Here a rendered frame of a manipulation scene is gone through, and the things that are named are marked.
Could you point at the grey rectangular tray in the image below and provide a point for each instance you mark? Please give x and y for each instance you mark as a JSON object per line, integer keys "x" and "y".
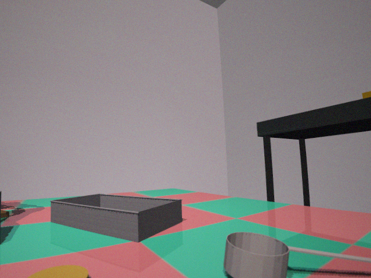
{"x": 132, "y": 218}

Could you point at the grey saucepan with long handle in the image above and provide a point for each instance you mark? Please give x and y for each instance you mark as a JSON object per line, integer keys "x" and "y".
{"x": 253, "y": 255}

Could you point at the light brown wooden board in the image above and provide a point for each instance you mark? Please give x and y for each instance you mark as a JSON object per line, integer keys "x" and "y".
{"x": 4, "y": 213}

